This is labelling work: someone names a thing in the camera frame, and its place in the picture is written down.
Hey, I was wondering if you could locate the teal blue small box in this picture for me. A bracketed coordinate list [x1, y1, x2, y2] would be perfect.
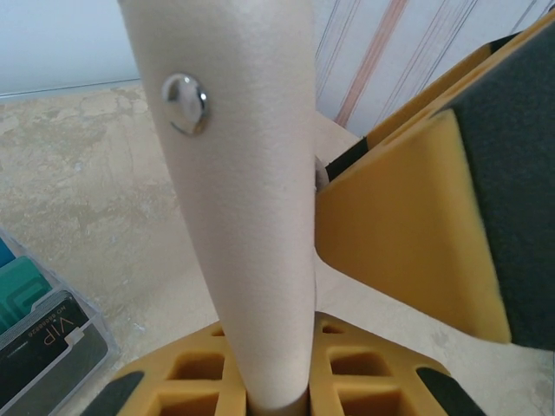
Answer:
[0, 236, 23, 272]

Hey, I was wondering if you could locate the teal VIP card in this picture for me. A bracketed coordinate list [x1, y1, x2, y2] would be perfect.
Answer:
[0, 255, 60, 337]

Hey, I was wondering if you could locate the black VIP card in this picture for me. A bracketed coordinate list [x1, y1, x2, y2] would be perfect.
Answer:
[0, 289, 109, 416]

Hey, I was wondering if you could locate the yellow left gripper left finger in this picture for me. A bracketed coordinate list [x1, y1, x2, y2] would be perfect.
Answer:
[82, 321, 251, 416]

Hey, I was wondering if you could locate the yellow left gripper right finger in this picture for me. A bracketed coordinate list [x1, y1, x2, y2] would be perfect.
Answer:
[308, 310, 472, 416]

